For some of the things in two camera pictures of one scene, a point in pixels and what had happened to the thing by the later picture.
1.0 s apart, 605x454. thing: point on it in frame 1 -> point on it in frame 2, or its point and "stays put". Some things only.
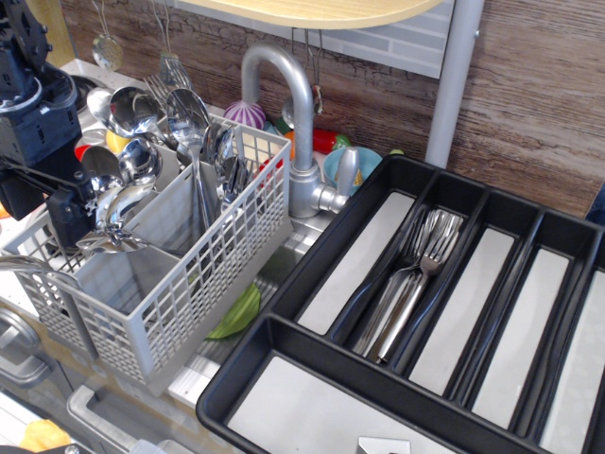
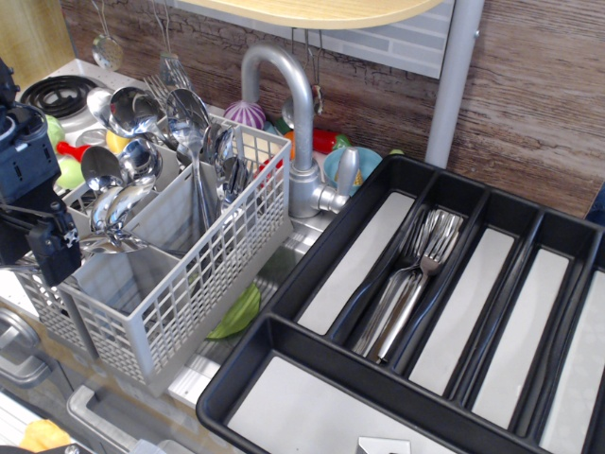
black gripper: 40,154 -> 28,197
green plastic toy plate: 242,313 stays put
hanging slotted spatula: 173,73 stays put
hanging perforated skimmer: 107,50 stays put
